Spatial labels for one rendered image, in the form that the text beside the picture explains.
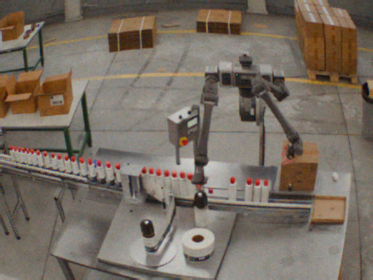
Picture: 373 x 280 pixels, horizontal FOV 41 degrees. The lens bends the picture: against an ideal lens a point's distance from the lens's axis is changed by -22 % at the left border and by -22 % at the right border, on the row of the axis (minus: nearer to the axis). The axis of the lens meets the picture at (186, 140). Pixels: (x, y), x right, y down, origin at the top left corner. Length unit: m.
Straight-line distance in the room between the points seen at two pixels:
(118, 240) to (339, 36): 4.26
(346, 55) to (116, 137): 3.12
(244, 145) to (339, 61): 2.01
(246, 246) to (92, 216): 1.13
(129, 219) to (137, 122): 2.56
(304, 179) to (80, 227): 1.64
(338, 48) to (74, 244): 4.49
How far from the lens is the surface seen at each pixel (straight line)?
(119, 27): 8.04
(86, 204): 4.23
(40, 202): 5.63
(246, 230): 3.93
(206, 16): 8.39
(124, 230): 3.92
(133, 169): 3.98
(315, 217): 4.01
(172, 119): 3.80
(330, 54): 7.11
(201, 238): 3.66
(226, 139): 6.09
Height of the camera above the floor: 3.62
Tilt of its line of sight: 36 degrees down
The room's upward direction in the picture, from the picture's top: 4 degrees counter-clockwise
